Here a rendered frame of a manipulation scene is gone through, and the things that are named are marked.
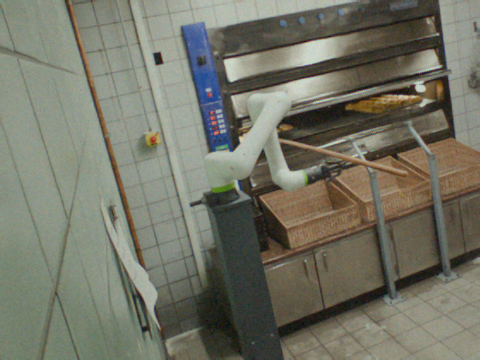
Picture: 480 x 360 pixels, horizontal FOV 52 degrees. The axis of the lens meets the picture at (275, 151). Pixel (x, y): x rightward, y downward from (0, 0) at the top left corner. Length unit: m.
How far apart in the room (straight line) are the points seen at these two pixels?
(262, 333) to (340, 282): 0.95
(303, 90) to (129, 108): 1.26
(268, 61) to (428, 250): 1.81
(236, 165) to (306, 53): 1.63
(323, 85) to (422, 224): 1.25
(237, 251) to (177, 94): 1.35
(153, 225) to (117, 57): 1.16
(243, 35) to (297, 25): 0.42
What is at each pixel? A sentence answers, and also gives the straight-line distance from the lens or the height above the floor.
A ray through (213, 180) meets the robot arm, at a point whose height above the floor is 1.33.
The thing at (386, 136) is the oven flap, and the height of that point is 1.01.
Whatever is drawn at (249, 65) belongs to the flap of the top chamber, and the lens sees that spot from 3.54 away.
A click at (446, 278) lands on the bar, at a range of 3.91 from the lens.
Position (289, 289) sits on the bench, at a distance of 3.34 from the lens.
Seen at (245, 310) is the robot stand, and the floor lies 0.63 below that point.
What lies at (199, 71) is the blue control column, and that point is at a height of 1.83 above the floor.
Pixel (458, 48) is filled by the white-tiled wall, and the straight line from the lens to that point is 4.43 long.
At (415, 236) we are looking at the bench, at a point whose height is 0.38.
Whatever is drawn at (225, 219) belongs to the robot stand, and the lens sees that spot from 2.42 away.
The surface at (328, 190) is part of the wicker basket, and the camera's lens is 3.78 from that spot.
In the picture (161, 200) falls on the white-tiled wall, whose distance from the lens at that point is 3.50.
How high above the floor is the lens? 1.90
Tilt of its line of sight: 12 degrees down
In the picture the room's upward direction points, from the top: 12 degrees counter-clockwise
